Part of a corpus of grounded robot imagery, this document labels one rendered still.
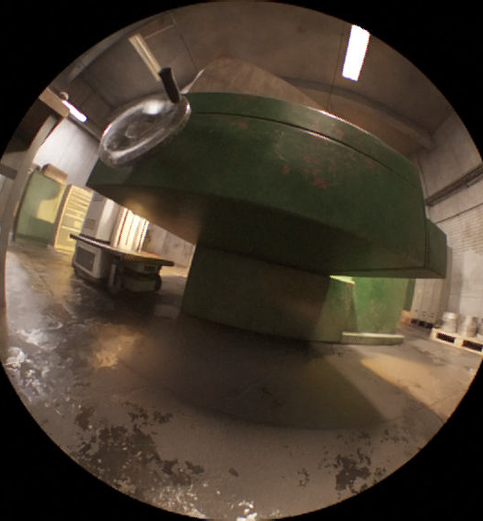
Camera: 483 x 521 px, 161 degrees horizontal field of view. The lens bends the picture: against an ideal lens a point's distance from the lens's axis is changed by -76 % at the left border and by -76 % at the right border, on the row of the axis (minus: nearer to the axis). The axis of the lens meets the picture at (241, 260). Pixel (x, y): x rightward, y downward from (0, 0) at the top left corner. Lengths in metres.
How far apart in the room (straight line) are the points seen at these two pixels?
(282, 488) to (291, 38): 5.67
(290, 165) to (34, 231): 2.88
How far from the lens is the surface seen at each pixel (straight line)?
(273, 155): 0.35
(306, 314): 1.26
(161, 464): 0.42
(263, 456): 0.47
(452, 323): 3.44
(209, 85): 0.98
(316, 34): 5.27
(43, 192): 2.89
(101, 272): 1.37
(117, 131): 0.42
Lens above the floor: 0.39
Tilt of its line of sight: 3 degrees up
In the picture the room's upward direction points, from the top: 14 degrees clockwise
